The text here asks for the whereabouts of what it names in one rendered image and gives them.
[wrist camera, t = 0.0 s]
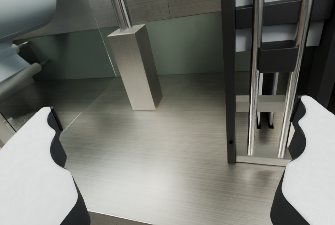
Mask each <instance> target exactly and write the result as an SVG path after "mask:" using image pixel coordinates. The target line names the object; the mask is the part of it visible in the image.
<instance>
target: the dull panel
mask: <svg viewBox="0 0 335 225"><path fill-rule="evenodd" d="M141 24H145V25H146V28H147V32H148V37H149V41H150V45H151V49H152V53H153V58H154V62H155V66H156V70H157V74H158V75H171V74H193V73H215V72H224V64H223V39H222V14H221V11H218V12H211V13H204V14H197V15H190V16H183V17H176V18H168V19H161V20H154V21H147V22H140V23H133V24H132V25H133V26H134V25H141ZM118 29H119V26H111V27H104V28H100V29H99V30H100V33H101V35H102V38H103V41H104V44H105V46H106V49H107V52H108V55H109V57H110V60H111V63H112V66H113V68H114V71H115V74H116V77H121V75H120V72H119V69H118V66H117V63H116V60H115V57H114V55H113V52H112V49H111V46H110V43H109V40H108V37H107V36H108V35H110V34H111V33H113V32H114V31H116V30H118ZM315 49H316V46H307V47H306V48H305V53H304V59H303V64H302V68H311V67H312V63H313V58H314V54H315ZM235 50H236V32H235ZM250 54H251V51H241V52H236V51H235V71H236V72H237V71H250Z"/></svg>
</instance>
